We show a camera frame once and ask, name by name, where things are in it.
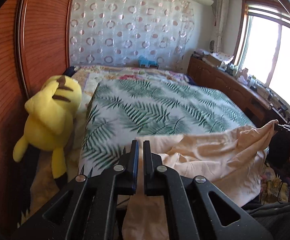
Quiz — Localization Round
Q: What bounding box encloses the red-brown wooden wardrobe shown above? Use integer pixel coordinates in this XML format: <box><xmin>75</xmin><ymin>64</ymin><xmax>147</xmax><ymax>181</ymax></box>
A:
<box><xmin>0</xmin><ymin>0</ymin><xmax>72</xmax><ymax>231</ymax></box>

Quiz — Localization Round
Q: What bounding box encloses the beige t-shirt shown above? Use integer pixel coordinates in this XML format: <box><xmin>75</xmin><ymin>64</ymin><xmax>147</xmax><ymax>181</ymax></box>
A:
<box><xmin>122</xmin><ymin>120</ymin><xmax>278</xmax><ymax>239</ymax></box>

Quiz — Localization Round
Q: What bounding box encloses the window with wooden frame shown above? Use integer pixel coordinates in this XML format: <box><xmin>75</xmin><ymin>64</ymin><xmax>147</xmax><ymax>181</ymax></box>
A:
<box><xmin>234</xmin><ymin>0</ymin><xmax>290</xmax><ymax>109</ymax></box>

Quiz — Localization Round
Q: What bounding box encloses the palm leaf print quilt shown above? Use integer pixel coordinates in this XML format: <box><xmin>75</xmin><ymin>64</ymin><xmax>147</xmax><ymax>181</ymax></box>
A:
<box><xmin>78</xmin><ymin>80</ymin><xmax>251</xmax><ymax>176</ymax></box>

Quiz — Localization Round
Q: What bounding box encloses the circle pattern sheer curtain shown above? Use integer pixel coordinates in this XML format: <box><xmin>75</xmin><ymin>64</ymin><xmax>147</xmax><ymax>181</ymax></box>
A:
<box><xmin>69</xmin><ymin>0</ymin><xmax>195</xmax><ymax>72</ymax></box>

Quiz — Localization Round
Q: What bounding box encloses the cardboard box on sideboard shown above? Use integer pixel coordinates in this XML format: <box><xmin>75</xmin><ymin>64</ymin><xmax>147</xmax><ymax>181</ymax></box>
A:
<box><xmin>206</xmin><ymin>54</ymin><xmax>223</xmax><ymax>67</ymax></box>

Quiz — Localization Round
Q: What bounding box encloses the long wooden sideboard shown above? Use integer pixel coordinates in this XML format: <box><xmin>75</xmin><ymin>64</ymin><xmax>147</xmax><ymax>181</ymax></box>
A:
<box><xmin>187</xmin><ymin>56</ymin><xmax>290</xmax><ymax>127</ymax></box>

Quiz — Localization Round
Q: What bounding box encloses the blue toy on bed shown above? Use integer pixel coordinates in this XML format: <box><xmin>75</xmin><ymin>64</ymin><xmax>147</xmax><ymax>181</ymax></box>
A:
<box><xmin>138</xmin><ymin>56</ymin><xmax>159</xmax><ymax>69</ymax></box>

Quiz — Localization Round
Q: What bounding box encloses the yellow plush toy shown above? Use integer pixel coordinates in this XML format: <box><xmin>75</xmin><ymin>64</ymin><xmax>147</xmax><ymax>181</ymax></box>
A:
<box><xmin>13</xmin><ymin>75</ymin><xmax>82</xmax><ymax>179</ymax></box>

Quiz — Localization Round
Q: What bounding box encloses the floral bed blanket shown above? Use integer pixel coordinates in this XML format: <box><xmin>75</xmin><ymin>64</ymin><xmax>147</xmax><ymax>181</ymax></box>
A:
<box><xmin>69</xmin><ymin>65</ymin><xmax>189</xmax><ymax>113</ymax></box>

